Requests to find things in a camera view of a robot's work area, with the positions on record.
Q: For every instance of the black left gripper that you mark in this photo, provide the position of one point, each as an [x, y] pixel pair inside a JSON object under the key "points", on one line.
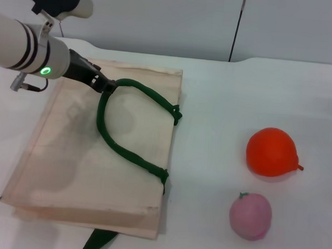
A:
{"points": [[80, 68]]}

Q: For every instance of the orange toy fruit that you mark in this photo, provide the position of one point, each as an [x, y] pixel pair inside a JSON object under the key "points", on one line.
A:
{"points": [[269, 151]]}

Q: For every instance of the pink toy peach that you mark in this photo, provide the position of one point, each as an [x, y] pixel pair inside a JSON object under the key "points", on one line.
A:
{"points": [[250, 216]]}

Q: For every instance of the left silver camera mount bracket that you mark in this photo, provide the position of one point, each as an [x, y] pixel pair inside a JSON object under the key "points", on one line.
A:
{"points": [[46, 25]]}

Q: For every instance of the left wrist camera housing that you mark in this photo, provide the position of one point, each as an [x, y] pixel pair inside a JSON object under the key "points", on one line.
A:
{"points": [[77, 5]]}

